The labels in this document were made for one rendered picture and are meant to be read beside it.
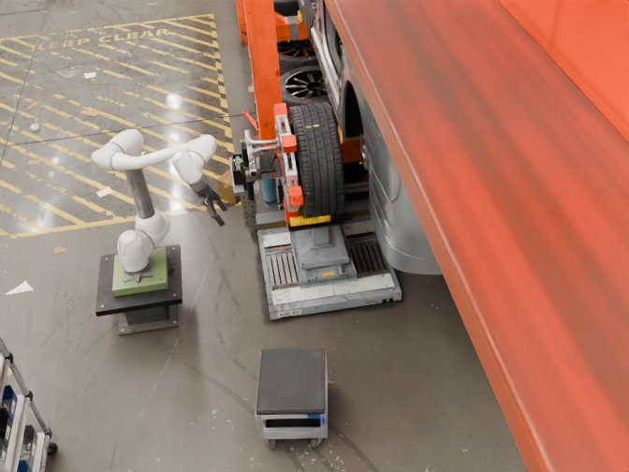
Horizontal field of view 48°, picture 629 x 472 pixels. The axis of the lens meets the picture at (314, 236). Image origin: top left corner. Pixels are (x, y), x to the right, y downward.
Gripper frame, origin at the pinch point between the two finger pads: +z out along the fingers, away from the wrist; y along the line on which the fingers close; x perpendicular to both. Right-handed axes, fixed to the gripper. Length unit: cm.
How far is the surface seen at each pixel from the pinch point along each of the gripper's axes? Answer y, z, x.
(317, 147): 34, 5, -54
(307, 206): 27, 31, -33
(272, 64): 92, -30, -43
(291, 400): -69, 73, -1
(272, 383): -58, 68, 7
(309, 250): 55, 77, -8
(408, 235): -37, 32, -87
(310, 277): 37, 84, -5
